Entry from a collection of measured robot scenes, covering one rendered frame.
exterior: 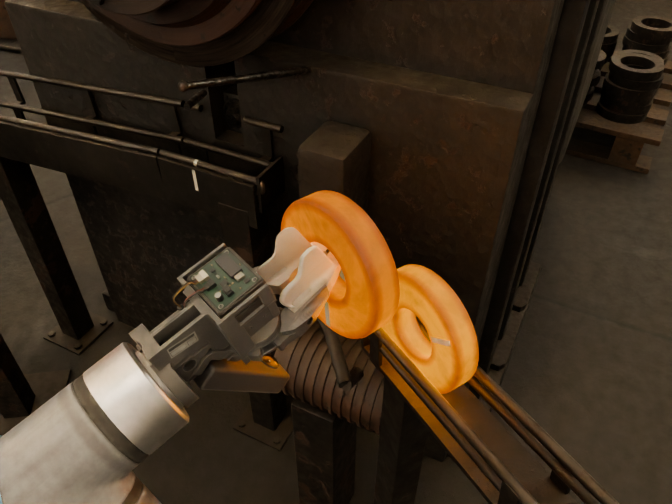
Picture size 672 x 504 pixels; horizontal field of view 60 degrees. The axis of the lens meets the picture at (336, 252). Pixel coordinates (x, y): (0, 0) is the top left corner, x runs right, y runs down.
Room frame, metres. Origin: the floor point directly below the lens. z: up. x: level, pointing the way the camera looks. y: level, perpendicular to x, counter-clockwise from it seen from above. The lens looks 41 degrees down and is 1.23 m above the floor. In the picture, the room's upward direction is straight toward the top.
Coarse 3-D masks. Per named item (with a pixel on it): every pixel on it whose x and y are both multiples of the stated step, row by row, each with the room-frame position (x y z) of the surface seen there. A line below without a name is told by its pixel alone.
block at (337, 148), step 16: (320, 128) 0.77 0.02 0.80; (336, 128) 0.77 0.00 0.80; (352, 128) 0.77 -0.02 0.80; (304, 144) 0.73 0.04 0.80; (320, 144) 0.72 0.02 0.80; (336, 144) 0.72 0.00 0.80; (352, 144) 0.73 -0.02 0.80; (368, 144) 0.75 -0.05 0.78; (304, 160) 0.71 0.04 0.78; (320, 160) 0.70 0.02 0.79; (336, 160) 0.69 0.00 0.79; (352, 160) 0.71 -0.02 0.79; (368, 160) 0.76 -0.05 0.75; (304, 176) 0.71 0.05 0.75; (320, 176) 0.70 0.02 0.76; (336, 176) 0.69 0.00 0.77; (352, 176) 0.71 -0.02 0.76; (368, 176) 0.76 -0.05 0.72; (304, 192) 0.71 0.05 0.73; (352, 192) 0.71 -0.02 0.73; (368, 192) 0.76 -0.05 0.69
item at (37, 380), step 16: (0, 336) 0.86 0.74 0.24; (0, 352) 0.83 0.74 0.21; (0, 368) 0.81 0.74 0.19; (16, 368) 0.85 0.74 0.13; (0, 384) 0.80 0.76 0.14; (16, 384) 0.82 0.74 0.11; (32, 384) 0.90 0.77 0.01; (48, 384) 0.90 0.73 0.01; (64, 384) 0.90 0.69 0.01; (0, 400) 0.80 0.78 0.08; (16, 400) 0.80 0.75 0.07; (32, 400) 0.84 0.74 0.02; (0, 416) 0.80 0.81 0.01; (16, 416) 0.80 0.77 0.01; (0, 432) 0.76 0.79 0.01
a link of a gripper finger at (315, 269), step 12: (312, 252) 0.40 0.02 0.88; (300, 264) 0.39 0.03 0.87; (312, 264) 0.40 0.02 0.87; (324, 264) 0.41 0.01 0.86; (336, 264) 0.42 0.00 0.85; (300, 276) 0.39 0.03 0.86; (312, 276) 0.40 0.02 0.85; (324, 276) 0.40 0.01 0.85; (336, 276) 0.41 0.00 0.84; (288, 288) 0.38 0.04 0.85; (300, 288) 0.39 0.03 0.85; (312, 288) 0.39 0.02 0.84; (288, 300) 0.38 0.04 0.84; (300, 300) 0.38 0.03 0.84
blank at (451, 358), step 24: (408, 264) 0.51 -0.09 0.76; (408, 288) 0.47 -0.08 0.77; (432, 288) 0.45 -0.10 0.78; (408, 312) 0.49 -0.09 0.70; (432, 312) 0.43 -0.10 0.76; (456, 312) 0.43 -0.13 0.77; (408, 336) 0.47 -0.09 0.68; (432, 336) 0.43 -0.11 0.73; (456, 336) 0.41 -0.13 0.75; (432, 360) 0.42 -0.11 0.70; (456, 360) 0.40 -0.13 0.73; (432, 384) 0.42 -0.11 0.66; (456, 384) 0.39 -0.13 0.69
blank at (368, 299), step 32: (320, 192) 0.47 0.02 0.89; (288, 224) 0.48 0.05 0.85; (320, 224) 0.44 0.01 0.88; (352, 224) 0.42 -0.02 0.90; (352, 256) 0.40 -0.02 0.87; (384, 256) 0.40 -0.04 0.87; (352, 288) 0.40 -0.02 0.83; (384, 288) 0.38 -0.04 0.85; (352, 320) 0.40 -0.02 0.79; (384, 320) 0.38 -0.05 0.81
